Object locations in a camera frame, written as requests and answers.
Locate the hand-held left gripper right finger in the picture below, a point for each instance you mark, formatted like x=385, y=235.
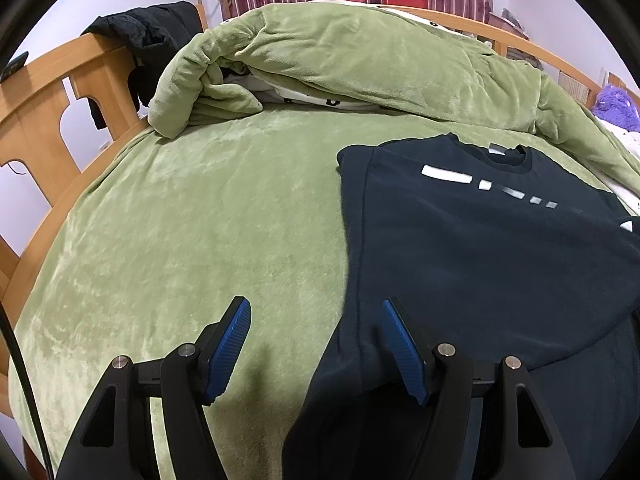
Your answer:
x=402, y=350

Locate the small dark device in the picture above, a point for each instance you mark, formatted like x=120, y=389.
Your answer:
x=12, y=67

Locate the purple plush toy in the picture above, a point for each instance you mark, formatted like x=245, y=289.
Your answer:
x=617, y=105

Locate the black jacket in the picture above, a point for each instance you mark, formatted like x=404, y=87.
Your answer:
x=150, y=30

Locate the storage box clutter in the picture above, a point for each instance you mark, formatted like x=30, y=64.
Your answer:
x=507, y=22

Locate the black t-shirt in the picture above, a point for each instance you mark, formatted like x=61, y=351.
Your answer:
x=475, y=260

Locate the green plush duvet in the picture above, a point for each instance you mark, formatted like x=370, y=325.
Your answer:
x=350, y=60

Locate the wooden coat rack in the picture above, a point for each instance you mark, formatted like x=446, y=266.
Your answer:
x=202, y=2

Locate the green bed sheet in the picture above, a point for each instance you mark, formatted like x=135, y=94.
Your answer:
x=175, y=235

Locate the white radiator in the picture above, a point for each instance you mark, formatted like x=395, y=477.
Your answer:
x=575, y=85

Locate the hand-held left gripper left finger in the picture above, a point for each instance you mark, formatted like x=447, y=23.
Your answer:
x=230, y=350

